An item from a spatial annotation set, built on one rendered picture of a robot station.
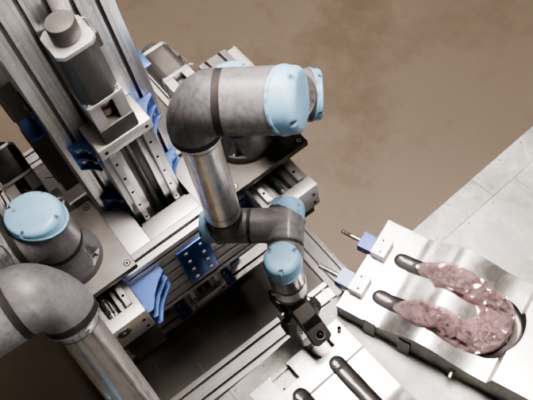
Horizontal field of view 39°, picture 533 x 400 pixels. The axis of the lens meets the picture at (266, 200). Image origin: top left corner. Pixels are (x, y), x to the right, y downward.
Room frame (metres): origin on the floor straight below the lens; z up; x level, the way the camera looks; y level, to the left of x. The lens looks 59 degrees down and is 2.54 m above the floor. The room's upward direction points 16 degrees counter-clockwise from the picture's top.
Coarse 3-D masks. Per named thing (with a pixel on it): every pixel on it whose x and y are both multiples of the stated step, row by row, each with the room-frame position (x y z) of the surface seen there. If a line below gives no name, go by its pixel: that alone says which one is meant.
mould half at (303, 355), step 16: (336, 320) 0.62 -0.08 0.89; (336, 336) 0.59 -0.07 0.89; (352, 336) 0.58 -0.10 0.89; (304, 352) 0.57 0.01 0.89; (336, 352) 0.55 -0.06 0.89; (352, 352) 0.54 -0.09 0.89; (368, 352) 0.53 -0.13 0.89; (304, 368) 0.53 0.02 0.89; (320, 368) 0.52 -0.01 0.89; (368, 368) 0.50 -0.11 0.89; (272, 384) 0.52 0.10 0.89; (304, 384) 0.50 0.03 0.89; (320, 384) 0.49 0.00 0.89; (336, 384) 0.48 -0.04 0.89; (384, 384) 0.45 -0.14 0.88
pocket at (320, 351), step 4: (328, 340) 0.59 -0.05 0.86; (312, 344) 0.59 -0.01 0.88; (324, 344) 0.58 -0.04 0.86; (328, 344) 0.58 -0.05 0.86; (332, 344) 0.58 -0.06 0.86; (308, 348) 0.58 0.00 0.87; (312, 348) 0.58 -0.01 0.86; (316, 348) 0.58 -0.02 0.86; (320, 348) 0.58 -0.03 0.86; (324, 348) 0.57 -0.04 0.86; (328, 348) 0.57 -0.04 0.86; (312, 352) 0.57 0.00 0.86; (316, 352) 0.57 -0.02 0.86; (320, 352) 0.57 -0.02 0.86; (324, 352) 0.57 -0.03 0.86; (316, 356) 0.56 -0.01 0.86; (320, 356) 0.56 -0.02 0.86
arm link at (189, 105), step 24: (192, 96) 0.80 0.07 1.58; (168, 120) 0.81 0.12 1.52; (192, 120) 0.77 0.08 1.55; (192, 144) 0.77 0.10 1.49; (216, 144) 0.78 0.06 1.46; (192, 168) 0.79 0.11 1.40; (216, 168) 0.78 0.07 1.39; (216, 192) 0.77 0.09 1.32; (216, 216) 0.77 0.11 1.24; (240, 216) 0.78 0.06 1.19; (216, 240) 0.77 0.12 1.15; (240, 240) 0.75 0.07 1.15
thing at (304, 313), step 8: (304, 304) 0.63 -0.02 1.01; (296, 312) 0.62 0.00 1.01; (304, 312) 0.62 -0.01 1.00; (312, 312) 0.61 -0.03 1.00; (296, 320) 0.61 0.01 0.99; (304, 320) 0.60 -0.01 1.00; (312, 320) 0.60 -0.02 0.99; (320, 320) 0.60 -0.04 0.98; (304, 328) 0.59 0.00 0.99; (312, 328) 0.59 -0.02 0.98; (320, 328) 0.58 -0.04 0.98; (312, 336) 0.57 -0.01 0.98; (320, 336) 0.57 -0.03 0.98; (328, 336) 0.56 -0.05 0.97; (320, 344) 0.55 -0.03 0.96
